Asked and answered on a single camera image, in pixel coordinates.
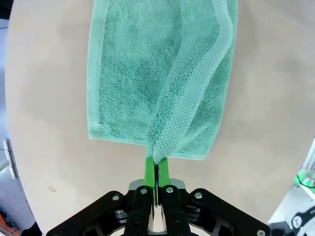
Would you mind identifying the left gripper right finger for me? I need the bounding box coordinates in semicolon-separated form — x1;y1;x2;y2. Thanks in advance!
157;157;272;236

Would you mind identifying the orange object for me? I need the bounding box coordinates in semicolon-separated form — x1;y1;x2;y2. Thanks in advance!
0;207;21;236

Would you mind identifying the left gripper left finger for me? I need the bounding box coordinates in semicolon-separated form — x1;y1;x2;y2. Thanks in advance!
46;157;158;236

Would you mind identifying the teal terry towel waffle border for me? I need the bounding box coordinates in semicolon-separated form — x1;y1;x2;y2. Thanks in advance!
87;0;240;161

